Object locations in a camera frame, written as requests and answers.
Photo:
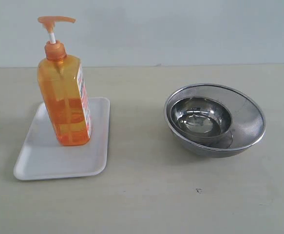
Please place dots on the orange dish soap pump bottle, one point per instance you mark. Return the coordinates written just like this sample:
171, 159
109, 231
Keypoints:
63, 89

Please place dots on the small stainless steel bowl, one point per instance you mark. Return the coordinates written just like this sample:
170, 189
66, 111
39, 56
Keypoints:
200, 119

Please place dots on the steel mesh colander basket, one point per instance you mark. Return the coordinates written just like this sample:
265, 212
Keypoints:
248, 120

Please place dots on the white rectangular plastic tray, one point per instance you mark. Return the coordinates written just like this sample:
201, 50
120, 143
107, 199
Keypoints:
42, 157

